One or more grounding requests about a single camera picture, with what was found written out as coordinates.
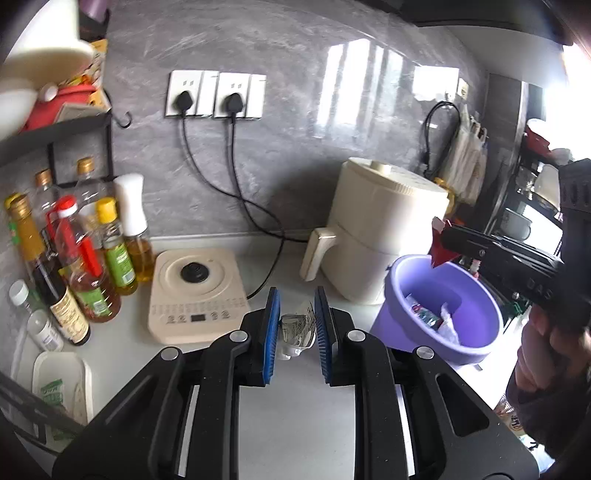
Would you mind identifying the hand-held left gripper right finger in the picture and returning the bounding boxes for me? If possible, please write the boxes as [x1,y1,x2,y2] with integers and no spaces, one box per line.
[314,286,541,480]

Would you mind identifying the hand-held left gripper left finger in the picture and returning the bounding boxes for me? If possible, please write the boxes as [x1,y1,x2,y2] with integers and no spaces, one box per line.
[52,287,282,480]

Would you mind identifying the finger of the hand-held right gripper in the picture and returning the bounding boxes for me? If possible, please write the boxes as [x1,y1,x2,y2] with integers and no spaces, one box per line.
[434,224,566,306]

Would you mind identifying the silver wrapper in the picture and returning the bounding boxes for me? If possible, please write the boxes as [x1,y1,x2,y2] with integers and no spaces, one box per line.
[279,302,318,361]

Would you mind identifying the red wrapper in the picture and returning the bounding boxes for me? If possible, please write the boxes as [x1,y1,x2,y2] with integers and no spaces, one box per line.
[429,217,462,269]

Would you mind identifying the purple plastic bucket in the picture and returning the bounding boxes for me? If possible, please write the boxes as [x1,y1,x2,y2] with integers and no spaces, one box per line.
[369,253,504,367]

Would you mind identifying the pile of wrappers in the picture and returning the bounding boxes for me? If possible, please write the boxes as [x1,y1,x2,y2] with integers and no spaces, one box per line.
[405,294,463,345]

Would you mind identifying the person's right forearm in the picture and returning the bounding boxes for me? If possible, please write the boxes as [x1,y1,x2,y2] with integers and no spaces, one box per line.
[505,387,591,468]

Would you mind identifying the person's right hand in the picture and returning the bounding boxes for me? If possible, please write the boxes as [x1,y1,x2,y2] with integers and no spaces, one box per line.
[505,305,591,407]

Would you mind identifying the white enamel bowl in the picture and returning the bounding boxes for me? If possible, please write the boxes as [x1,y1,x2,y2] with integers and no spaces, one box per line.
[504,209,533,241]

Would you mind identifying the metal dish rack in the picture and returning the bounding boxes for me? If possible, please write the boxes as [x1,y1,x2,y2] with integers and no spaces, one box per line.
[488,78,570,259]

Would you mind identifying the red and white container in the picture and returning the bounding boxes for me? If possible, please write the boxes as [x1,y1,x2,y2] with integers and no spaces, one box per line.
[525,119,574,158]

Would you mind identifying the beige induction cooker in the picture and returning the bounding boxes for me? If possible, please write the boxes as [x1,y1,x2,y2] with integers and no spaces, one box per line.
[148,248,252,346]

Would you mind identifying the hanging cloth bags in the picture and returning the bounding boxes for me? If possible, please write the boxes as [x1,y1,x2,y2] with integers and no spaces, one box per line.
[438,105,490,207]

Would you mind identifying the white air fryer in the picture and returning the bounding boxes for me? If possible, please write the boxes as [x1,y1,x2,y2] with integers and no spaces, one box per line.
[300,158,455,305]

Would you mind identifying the printed snack packet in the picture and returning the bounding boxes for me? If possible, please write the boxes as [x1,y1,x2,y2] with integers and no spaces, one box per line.
[495,401,528,435]

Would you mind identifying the yellow cap green label bottle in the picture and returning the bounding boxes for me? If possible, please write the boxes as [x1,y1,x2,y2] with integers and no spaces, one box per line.
[96,198,139,296]

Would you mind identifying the white cap oil sprayer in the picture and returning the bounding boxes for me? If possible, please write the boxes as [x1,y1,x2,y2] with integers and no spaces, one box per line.
[113,173,154,283]

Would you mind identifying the red cap vinegar bottle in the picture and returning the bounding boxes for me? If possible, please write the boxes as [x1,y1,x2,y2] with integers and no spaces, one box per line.
[48,196,123,324]

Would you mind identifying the dark sauce bottle brown label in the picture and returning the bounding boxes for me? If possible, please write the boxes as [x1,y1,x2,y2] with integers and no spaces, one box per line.
[4,194,92,347]

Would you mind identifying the white rectangular dish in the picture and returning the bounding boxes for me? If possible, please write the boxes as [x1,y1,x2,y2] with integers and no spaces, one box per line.
[31,352,94,426]

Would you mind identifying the small white cap bottle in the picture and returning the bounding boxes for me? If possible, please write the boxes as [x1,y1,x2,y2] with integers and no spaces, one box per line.
[26,308,65,354]
[8,280,37,315]

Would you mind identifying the clear bottle gold cap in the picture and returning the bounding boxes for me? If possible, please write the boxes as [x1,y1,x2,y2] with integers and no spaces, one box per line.
[74,157,112,213]
[31,168,63,217]

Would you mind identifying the red packet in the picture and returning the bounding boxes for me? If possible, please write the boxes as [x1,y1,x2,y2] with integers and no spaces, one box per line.
[22,80,101,133]

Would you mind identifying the yellow snack packet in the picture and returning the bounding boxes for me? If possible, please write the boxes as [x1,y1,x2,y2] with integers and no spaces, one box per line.
[87,39,112,112]

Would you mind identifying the purple cup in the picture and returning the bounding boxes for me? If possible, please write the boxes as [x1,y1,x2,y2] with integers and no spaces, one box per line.
[78,0,110,29]

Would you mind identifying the hanging black cable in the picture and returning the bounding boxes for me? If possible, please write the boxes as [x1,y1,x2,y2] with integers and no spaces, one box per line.
[422,102,462,179]

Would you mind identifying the black plug with cable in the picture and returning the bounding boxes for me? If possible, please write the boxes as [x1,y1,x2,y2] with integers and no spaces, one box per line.
[224,92,310,243]
[174,90,284,298]

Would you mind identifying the white wall socket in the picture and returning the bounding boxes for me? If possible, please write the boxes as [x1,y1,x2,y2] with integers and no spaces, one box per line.
[165,69,218,118]
[213,71,267,120]

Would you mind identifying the black wall shelf rack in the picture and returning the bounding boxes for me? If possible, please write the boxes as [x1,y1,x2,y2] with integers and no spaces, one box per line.
[0,111,116,186]

